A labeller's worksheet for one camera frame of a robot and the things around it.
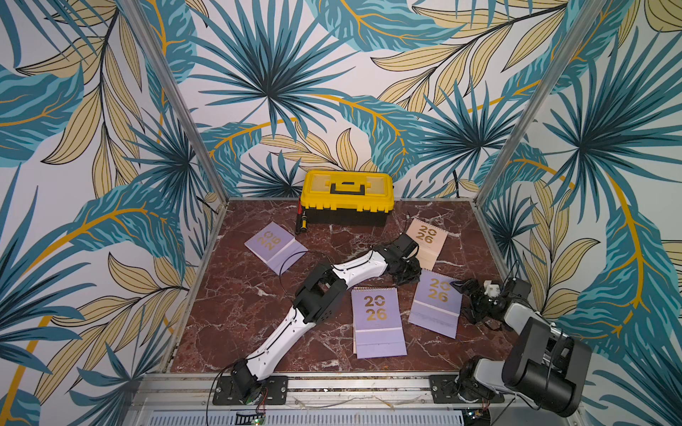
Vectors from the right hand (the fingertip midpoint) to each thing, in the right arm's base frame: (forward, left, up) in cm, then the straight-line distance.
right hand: (456, 293), depth 89 cm
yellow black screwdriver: (+35, +53, 0) cm, 63 cm away
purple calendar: (+21, +63, -1) cm, 66 cm away
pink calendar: (+24, +3, -2) cm, 25 cm away
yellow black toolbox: (+34, +35, +12) cm, 50 cm away
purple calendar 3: (-2, +6, -3) cm, 7 cm away
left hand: (+5, +10, -1) cm, 11 cm away
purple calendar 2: (-10, +28, 0) cm, 29 cm away
